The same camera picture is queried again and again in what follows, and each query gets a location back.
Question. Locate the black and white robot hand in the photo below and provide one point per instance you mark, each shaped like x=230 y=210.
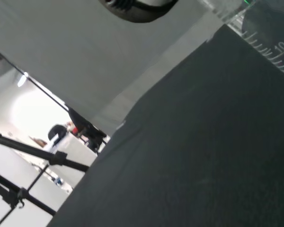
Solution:
x=132 y=16

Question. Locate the black office chair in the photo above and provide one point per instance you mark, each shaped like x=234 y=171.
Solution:
x=56 y=131

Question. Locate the clear cloth clip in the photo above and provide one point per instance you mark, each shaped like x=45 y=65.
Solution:
x=209 y=39
x=121 y=125

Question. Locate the black camera on tripod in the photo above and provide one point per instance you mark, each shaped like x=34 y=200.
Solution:
x=90 y=132

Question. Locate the black bench cloth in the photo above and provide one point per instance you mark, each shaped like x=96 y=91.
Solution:
x=191 y=153

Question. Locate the black tripod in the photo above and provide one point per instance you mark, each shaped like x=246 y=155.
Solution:
x=26 y=147

